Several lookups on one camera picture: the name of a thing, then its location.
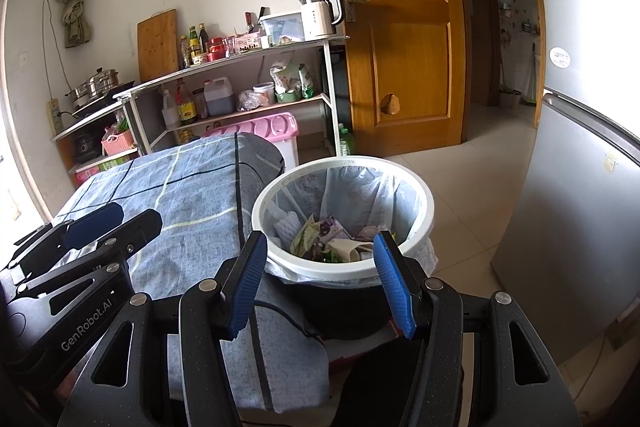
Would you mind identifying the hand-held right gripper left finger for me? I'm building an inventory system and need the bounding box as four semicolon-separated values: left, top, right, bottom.
56;231;269;427

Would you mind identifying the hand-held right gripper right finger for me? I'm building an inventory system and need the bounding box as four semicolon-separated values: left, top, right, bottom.
372;230;576;427

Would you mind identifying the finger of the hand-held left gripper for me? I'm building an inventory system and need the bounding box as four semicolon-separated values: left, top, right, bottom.
17;209;163;300
0;202;124;280

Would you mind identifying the white rim waste bin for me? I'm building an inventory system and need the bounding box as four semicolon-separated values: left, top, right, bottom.
251;155;435;340

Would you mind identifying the beige paper bag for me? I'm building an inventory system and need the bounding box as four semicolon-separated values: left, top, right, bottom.
325;239;373;264

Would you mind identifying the white foam net sleeve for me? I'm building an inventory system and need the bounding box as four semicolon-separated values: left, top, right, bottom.
272;211;305;245

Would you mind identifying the green wrapper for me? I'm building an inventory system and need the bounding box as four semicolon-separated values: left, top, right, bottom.
290;217;326;259

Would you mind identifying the purple milk carton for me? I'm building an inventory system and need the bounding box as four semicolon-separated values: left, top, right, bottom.
317;216;348;240

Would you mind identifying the clear plastic bin liner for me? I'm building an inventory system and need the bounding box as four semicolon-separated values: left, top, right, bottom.
260;164;440;285

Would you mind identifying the blue plaid blanket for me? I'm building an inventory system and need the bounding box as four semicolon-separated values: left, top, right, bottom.
52;132;333;413

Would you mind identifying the green and red carton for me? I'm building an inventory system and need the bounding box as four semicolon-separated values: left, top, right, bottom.
75;154;138;185

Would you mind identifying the cardboard box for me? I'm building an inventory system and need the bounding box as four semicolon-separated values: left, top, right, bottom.
322;324;406;375

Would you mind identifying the black kitchen appliance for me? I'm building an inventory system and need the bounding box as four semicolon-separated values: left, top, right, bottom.
72;134;103;160

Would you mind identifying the pink plastic basket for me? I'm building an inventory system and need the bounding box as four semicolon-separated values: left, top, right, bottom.
101;129;137;156

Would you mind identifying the low metal shelf rack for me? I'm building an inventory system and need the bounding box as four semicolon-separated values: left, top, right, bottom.
51;99;151;188

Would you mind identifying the tall metal shelf rack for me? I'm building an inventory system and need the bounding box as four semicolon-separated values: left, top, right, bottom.
114;34;351;158

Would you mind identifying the white plastic bottle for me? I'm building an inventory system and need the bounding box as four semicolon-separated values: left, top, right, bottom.
161;89;181;131

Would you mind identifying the steel pan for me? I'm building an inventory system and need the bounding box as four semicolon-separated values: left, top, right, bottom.
65;87;96;106

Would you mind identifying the yellow label sauce bottle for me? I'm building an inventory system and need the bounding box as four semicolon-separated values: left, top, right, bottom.
175;79;198;125

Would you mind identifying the dark liquid plastic jug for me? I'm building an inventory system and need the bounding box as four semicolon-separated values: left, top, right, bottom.
204;77;235;116

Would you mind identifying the pink lid storage box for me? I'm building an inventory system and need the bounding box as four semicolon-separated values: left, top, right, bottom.
204;112;301;172

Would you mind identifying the green soda bottle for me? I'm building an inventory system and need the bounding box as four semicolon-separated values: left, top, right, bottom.
336;123;358;158

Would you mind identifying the clear plastic bag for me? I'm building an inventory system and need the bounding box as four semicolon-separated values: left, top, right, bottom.
236;89;263;112

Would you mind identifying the white plastic tub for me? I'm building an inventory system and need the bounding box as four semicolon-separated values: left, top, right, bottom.
252;82;277;105

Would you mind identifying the wooden cutting board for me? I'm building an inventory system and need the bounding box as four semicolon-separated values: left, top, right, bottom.
137;8;181;82

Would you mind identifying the grey fridge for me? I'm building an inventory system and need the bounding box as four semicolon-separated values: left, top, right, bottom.
490;0;640;365

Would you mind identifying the white food bag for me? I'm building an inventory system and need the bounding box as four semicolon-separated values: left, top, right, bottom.
270;59;301;92

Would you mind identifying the printed condiment box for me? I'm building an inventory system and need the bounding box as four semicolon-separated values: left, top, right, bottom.
225;34;263;54

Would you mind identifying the green and white packet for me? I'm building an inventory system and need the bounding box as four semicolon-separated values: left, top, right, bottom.
298;63;317;100

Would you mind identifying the wooden door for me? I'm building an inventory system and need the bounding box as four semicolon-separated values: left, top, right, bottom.
325;0;468;158

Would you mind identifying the white electric kettle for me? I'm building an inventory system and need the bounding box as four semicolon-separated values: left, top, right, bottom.
300;0;346;42

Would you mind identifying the wall power strip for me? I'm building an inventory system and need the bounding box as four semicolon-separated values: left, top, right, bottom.
46;98;63;135

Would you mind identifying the brown door frame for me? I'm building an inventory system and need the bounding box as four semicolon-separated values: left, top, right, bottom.
462;0;548;130

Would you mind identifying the metal door handle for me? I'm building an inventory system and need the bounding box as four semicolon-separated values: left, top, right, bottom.
342;0;372;24

